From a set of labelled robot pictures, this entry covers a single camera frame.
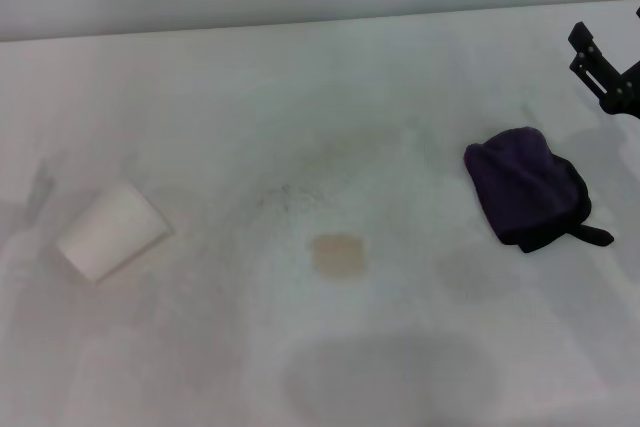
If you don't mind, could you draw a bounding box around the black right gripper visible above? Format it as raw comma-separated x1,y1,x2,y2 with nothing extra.
567,5,640,121

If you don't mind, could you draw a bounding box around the purple rag with black trim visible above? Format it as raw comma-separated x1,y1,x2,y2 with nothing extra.
463,126,616,255

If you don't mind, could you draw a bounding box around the white paper cup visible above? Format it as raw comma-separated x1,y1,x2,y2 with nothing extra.
54,180,175,284

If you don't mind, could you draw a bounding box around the brown water stain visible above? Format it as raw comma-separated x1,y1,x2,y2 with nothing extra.
308,232,367,283

